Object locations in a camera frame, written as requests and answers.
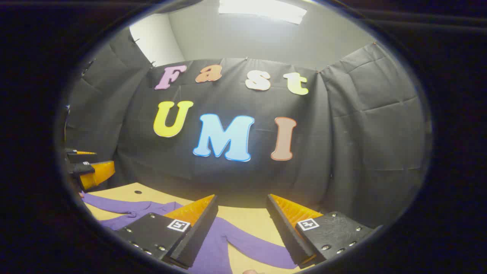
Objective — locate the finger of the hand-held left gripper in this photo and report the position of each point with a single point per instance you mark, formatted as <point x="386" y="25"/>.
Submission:
<point x="80" y="156"/>
<point x="81" y="168"/>

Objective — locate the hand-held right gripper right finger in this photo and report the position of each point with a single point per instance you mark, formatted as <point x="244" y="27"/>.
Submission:
<point x="289" y="236"/>

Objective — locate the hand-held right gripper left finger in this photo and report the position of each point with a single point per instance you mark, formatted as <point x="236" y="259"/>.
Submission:
<point x="198" y="236"/>

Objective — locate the purple knit cardigan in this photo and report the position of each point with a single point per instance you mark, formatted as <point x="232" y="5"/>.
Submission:
<point x="228" y="243"/>

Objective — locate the black backdrop cloth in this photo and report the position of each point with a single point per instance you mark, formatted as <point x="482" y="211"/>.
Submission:
<point x="236" y="179"/>

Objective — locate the ceiling light panel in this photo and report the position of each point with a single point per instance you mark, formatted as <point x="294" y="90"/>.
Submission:
<point x="262" y="9"/>

